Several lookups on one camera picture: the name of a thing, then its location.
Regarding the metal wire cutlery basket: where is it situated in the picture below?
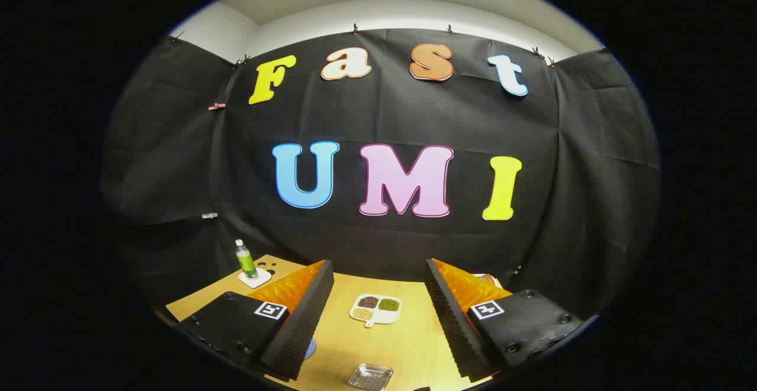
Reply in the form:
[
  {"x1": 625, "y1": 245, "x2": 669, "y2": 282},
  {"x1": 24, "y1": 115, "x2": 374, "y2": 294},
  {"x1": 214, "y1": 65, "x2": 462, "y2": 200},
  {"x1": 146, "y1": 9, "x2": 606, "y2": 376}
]
[{"x1": 347, "y1": 363, "x2": 394, "y2": 391}]

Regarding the green drink bottle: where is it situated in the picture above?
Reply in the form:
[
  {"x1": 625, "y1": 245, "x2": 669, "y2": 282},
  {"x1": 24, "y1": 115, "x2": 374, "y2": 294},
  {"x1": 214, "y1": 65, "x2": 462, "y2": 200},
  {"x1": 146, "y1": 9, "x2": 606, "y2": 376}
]
[{"x1": 235, "y1": 239, "x2": 260, "y2": 280}]

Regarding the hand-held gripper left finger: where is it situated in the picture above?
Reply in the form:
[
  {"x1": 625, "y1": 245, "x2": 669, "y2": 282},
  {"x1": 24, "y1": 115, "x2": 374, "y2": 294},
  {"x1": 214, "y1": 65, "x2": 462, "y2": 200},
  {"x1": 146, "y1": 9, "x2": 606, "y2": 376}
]
[{"x1": 177, "y1": 260, "x2": 335, "y2": 383}]

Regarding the black backdrop cloth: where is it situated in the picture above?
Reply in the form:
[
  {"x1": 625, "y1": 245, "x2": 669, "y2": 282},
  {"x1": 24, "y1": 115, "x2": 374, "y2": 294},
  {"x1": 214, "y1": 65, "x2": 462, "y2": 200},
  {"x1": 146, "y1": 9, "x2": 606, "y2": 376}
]
[{"x1": 101, "y1": 27, "x2": 660, "y2": 321}]

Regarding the white divided dish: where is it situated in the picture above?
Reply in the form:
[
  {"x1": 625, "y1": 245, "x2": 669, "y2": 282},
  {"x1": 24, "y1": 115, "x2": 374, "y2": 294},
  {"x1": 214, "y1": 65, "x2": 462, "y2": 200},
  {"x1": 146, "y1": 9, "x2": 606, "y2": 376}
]
[{"x1": 350, "y1": 294, "x2": 402, "y2": 328}]

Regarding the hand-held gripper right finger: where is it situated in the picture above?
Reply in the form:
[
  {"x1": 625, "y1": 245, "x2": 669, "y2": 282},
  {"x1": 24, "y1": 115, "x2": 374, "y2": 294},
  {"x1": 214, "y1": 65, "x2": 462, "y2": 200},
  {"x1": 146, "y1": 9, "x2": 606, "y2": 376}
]
[{"x1": 425, "y1": 258, "x2": 586, "y2": 383}]

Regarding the white square coaster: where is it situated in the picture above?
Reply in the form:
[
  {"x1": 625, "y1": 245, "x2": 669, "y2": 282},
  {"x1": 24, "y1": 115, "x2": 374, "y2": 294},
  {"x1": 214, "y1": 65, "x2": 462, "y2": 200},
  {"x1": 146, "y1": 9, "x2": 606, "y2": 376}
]
[{"x1": 238, "y1": 268, "x2": 272, "y2": 289}]

